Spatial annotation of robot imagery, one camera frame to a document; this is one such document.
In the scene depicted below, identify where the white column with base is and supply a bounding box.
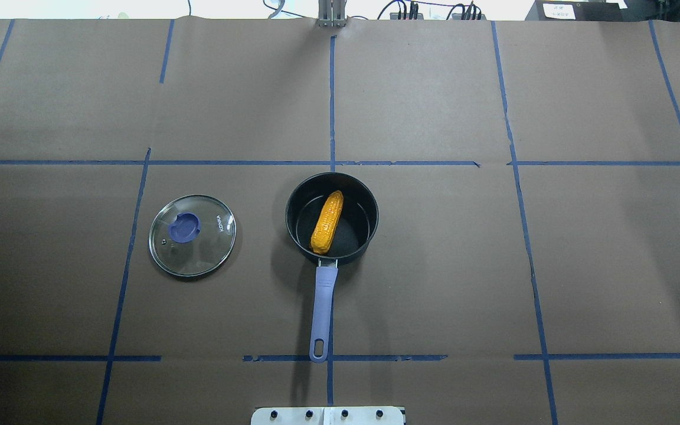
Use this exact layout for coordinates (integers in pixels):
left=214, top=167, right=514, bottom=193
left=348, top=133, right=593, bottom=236
left=250, top=406, right=407, bottom=424

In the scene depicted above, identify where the glass pot lid blue knob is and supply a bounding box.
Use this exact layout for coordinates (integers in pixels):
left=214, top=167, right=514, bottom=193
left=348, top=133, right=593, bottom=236
left=148, top=194, right=237, bottom=279

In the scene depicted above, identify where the black box with label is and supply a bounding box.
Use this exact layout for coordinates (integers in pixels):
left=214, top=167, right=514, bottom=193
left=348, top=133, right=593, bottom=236
left=524, top=1, right=624, bottom=22

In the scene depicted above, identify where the yellow plastic corn cob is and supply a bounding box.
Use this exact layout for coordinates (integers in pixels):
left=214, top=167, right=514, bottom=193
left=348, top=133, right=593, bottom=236
left=310, top=190, right=344, bottom=255

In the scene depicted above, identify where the aluminium frame post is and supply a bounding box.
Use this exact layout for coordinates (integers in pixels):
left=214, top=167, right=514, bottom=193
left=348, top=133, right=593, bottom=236
left=316, top=0, right=347, bottom=28

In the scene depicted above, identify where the dark blue saucepan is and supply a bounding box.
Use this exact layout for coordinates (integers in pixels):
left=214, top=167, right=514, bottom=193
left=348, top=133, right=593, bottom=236
left=285, top=172, right=380, bottom=363

